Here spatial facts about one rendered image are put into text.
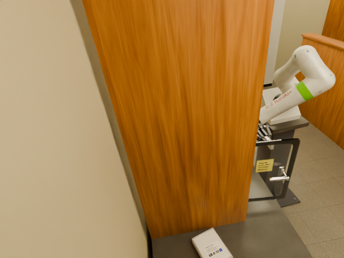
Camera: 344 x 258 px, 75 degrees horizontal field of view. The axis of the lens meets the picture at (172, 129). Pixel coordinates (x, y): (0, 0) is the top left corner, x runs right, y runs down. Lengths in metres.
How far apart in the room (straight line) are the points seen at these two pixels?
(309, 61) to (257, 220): 0.89
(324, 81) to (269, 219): 0.78
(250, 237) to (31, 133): 1.10
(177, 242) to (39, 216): 0.96
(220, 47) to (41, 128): 0.52
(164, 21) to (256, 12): 0.25
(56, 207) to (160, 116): 0.47
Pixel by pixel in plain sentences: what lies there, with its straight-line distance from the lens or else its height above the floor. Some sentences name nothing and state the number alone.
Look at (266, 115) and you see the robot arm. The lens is 1.50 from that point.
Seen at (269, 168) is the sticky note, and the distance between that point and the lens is 1.16.
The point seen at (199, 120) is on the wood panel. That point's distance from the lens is 0.78.
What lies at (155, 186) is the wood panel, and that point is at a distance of 0.95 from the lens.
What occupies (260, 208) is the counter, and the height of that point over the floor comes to 0.94.
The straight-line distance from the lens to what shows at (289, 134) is 2.15.
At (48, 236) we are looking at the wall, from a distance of 0.35.
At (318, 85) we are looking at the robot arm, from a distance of 1.46.
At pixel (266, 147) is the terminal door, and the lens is 1.06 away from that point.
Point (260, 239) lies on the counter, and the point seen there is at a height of 0.94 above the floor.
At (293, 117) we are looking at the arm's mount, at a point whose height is 0.97.
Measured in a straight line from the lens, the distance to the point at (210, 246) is 1.18.
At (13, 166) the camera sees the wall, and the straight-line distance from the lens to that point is 0.30.
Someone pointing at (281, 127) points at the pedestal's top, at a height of 0.94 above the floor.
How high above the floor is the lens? 2.02
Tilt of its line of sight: 34 degrees down
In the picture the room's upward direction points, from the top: 7 degrees counter-clockwise
